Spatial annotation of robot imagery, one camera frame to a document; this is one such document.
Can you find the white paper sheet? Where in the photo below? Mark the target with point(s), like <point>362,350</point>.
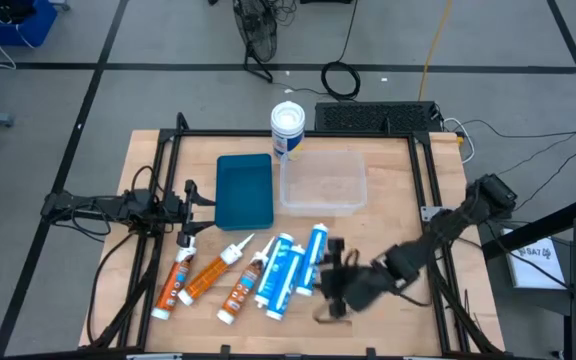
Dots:
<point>535,262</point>

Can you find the black desk beam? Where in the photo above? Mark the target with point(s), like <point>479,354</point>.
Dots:
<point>543,227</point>

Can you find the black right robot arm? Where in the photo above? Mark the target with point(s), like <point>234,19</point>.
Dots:
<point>448,225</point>

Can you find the black floor fan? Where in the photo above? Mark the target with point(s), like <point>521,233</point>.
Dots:
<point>258,30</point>

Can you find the black keyboard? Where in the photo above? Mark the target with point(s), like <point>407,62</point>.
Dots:
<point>375,116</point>

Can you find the blue silicone tube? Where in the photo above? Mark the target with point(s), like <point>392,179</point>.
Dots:
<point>287,285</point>
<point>314,257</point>
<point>274,272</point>

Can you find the orange sealant tube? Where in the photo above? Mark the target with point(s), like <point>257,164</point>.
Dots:
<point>208,275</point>
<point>242,290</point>
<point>173,287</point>

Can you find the silver metal bracket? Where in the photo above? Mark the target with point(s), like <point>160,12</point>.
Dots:
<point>429,213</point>

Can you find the clear plastic container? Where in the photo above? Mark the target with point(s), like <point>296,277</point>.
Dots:
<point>323,182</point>

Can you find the blue plastic bin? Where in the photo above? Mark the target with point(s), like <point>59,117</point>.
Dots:
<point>13,27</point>

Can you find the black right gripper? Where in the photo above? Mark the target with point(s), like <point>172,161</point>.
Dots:
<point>353,287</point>

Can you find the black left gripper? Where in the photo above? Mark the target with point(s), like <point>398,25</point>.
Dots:
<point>189,215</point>

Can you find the white Lysol wipes canister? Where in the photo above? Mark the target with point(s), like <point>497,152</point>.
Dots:
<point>288,122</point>

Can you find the teal plastic tray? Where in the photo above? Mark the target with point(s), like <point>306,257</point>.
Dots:
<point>244,192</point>

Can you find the black aluminium table frame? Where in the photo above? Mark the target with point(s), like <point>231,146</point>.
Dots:
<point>420,165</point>

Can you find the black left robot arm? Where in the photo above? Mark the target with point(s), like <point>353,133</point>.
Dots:
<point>93,205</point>

